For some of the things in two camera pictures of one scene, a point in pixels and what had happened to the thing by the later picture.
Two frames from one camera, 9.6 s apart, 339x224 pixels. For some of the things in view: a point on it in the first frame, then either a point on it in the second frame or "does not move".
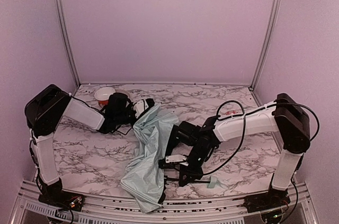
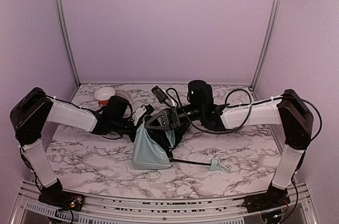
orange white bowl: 102,95 does not move
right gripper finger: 185,177 to 159,121
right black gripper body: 171,142 to 175,117
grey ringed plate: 125,91 does not move
